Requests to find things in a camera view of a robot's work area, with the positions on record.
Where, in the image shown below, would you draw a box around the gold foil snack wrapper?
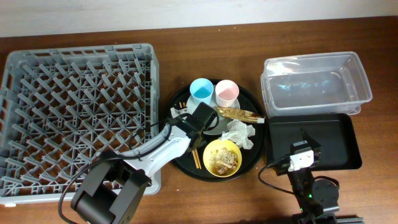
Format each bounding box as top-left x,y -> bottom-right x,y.
215,107 -> 265,124

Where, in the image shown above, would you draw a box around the food scraps in bowl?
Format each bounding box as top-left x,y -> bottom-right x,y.
209,147 -> 238,176

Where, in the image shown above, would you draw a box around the clear plastic storage bin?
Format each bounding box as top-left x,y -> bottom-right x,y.
261,52 -> 373,118

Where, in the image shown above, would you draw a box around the pink plastic cup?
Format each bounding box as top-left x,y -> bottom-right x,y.
215,80 -> 239,108

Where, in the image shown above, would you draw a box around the crumpled white paper napkin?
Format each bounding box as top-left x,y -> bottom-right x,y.
218,119 -> 256,150

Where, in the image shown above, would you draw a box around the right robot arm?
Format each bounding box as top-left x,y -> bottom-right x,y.
277,130 -> 364,224

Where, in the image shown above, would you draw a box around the yellow bowl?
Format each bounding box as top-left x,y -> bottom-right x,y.
203,139 -> 243,178

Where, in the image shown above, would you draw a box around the round black serving tray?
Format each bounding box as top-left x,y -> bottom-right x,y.
159,85 -> 267,182

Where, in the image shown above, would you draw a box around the blue plastic cup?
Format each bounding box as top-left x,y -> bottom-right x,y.
190,78 -> 214,105

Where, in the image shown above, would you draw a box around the white round plate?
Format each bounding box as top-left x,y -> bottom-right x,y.
186,94 -> 240,135

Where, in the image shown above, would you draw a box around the grey plastic dishwasher rack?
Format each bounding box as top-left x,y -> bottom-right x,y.
1,44 -> 160,205

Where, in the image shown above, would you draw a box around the wooden chopstick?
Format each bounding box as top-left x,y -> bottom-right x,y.
182,102 -> 202,169
179,102 -> 201,169

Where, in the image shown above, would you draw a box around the black rectangular tray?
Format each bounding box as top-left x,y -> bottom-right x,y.
267,113 -> 362,171

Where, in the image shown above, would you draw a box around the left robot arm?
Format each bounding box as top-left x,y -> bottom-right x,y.
71,103 -> 218,223

